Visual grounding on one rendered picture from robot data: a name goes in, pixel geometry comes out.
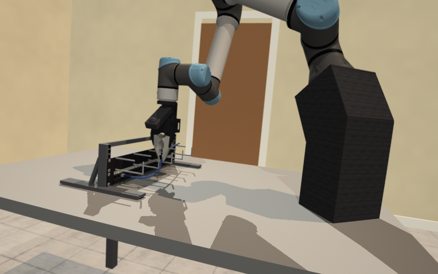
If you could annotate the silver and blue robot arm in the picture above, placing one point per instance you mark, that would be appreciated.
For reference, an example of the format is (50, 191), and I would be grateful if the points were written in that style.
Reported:
(317, 21)

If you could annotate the black metal rack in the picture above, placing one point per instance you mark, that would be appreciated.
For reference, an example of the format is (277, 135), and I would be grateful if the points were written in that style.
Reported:
(114, 171)

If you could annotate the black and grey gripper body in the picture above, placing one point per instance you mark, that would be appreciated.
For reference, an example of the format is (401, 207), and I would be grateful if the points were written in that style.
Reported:
(171, 121)

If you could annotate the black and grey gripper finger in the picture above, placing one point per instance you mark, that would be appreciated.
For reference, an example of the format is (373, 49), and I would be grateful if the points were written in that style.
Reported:
(168, 143)
(157, 140)

